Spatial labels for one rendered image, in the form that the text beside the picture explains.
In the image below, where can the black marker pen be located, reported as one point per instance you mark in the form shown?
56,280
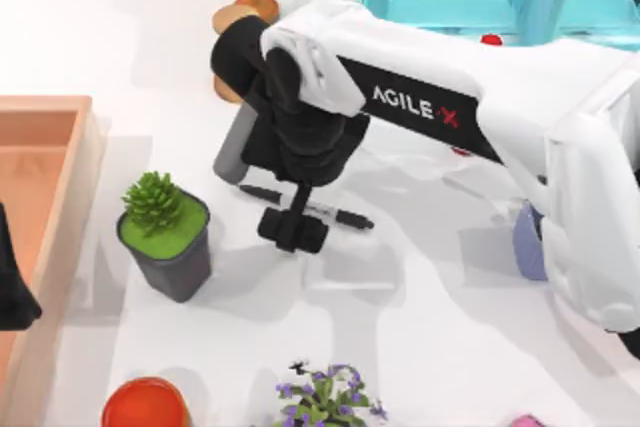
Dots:
352,220

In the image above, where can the grey pot with green succulent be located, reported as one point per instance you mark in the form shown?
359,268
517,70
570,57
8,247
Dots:
170,252

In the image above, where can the small red object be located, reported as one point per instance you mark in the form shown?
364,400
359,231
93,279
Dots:
491,39
460,150

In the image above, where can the plant with purple flowers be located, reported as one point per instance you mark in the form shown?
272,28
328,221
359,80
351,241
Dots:
325,397

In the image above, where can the golden trophy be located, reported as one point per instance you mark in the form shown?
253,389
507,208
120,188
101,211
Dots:
248,6

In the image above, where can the lavender cup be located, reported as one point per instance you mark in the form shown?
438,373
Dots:
529,242

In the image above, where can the red cup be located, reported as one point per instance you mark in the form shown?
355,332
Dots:
145,404

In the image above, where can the salmon-coloured shallow box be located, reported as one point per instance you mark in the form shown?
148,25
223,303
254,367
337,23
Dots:
47,187

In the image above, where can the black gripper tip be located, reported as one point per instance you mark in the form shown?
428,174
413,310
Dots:
12,287

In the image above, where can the pink object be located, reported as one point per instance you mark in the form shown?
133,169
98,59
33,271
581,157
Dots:
529,421

